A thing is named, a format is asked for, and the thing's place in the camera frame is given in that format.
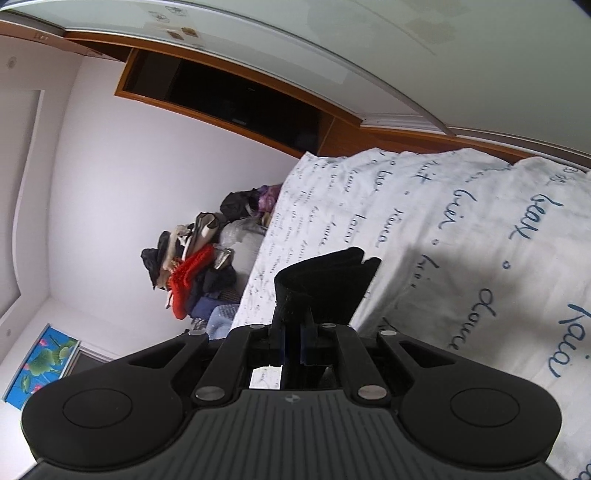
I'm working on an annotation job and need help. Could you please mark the pile of clothes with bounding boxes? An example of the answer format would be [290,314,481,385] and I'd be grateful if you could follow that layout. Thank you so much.
[141,184,283,340]

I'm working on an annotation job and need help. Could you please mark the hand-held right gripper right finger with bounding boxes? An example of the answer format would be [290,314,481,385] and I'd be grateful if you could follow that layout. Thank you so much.
[299,322,462,407]

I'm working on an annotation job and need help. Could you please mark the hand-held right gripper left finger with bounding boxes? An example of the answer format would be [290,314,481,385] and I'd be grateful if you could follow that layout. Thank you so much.
[123,305,288,407]

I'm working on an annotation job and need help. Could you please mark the black pants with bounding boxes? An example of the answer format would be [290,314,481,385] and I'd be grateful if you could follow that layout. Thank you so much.
[274,247,383,391]

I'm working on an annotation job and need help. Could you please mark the dark window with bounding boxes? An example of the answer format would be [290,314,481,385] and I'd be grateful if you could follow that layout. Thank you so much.
[68,348,117,376]

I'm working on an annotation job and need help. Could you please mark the floral picture above window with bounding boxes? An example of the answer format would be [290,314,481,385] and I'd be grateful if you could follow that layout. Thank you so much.
[2,324,81,409]

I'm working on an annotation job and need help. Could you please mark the red knit garment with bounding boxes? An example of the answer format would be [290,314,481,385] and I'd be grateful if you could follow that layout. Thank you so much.
[167,244,218,320]

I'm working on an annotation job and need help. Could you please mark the wooden door frame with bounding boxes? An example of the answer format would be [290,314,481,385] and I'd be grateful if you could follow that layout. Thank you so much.
[0,0,591,175]

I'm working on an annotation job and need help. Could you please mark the white script-print bed sheet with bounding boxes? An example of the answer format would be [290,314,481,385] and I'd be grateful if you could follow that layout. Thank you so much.
[229,148,591,480]

